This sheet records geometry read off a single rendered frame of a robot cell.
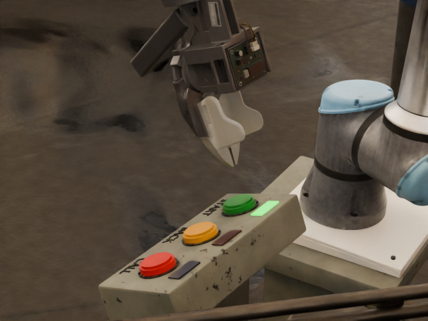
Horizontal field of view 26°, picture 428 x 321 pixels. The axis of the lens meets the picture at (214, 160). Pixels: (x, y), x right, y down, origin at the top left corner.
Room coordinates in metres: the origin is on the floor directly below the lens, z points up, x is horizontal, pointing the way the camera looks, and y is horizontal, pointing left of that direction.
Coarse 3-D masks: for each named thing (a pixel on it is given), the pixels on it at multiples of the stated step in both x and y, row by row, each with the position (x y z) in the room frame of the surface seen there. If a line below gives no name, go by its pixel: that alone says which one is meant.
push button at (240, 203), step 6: (234, 198) 0.94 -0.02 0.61; (240, 198) 0.93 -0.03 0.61; (246, 198) 0.93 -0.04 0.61; (252, 198) 0.93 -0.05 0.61; (228, 204) 0.92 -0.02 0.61; (234, 204) 0.92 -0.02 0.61; (240, 204) 0.91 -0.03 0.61; (246, 204) 0.91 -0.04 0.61; (252, 204) 0.92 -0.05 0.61; (228, 210) 0.91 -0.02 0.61; (234, 210) 0.91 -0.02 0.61; (240, 210) 0.91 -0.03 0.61; (246, 210) 0.91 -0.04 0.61
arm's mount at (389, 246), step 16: (400, 208) 1.37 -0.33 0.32; (416, 208) 1.37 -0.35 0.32; (320, 224) 1.31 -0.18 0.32; (384, 224) 1.32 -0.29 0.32; (400, 224) 1.32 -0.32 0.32; (416, 224) 1.32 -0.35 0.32; (304, 240) 1.28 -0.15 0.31; (320, 240) 1.26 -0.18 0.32; (336, 240) 1.26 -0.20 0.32; (352, 240) 1.27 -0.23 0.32; (368, 240) 1.27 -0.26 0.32; (384, 240) 1.27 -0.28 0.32; (400, 240) 1.27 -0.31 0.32; (416, 240) 1.27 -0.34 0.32; (336, 256) 1.25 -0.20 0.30; (352, 256) 1.23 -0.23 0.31; (368, 256) 1.22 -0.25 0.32; (384, 256) 1.22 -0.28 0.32; (400, 256) 1.23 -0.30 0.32; (384, 272) 1.20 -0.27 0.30; (400, 272) 1.19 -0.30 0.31
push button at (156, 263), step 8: (152, 256) 0.82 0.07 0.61; (160, 256) 0.82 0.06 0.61; (168, 256) 0.81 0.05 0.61; (144, 264) 0.80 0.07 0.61; (152, 264) 0.80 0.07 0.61; (160, 264) 0.80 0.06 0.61; (168, 264) 0.80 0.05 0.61; (144, 272) 0.79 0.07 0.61; (152, 272) 0.79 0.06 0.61; (160, 272) 0.79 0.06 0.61
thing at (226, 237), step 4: (228, 232) 0.86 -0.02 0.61; (232, 232) 0.85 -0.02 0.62; (236, 232) 0.85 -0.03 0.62; (224, 236) 0.85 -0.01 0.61; (228, 236) 0.85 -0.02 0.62; (232, 236) 0.84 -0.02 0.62; (216, 240) 0.84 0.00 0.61; (220, 240) 0.84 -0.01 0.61; (224, 240) 0.84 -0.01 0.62; (228, 240) 0.84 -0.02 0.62; (212, 244) 0.84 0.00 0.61; (216, 244) 0.83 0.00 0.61; (220, 244) 0.83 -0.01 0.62; (224, 244) 0.83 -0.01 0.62
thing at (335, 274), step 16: (304, 160) 1.57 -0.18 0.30; (288, 176) 1.51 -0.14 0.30; (304, 176) 1.51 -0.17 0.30; (272, 192) 1.45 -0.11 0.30; (288, 192) 1.45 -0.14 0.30; (288, 256) 1.25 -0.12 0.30; (304, 256) 1.25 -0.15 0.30; (320, 256) 1.25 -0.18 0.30; (416, 256) 1.25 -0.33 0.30; (288, 272) 1.25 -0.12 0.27; (304, 272) 1.23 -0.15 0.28; (320, 272) 1.22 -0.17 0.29; (336, 272) 1.21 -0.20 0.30; (352, 272) 1.21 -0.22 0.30; (368, 272) 1.21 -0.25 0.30; (416, 272) 1.25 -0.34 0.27; (336, 288) 1.20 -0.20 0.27; (352, 288) 1.19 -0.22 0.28; (368, 288) 1.17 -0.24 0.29; (384, 288) 1.16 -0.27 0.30
